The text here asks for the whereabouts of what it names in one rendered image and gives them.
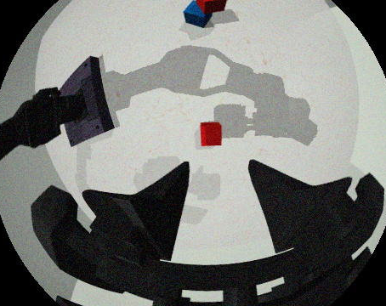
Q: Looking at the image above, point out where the blue cube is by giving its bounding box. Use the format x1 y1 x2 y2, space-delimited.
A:
183 0 213 28

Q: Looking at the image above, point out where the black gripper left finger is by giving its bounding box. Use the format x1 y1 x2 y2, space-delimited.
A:
82 161 190 262

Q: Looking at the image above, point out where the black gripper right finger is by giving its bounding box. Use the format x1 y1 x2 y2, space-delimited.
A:
247 160 353 254

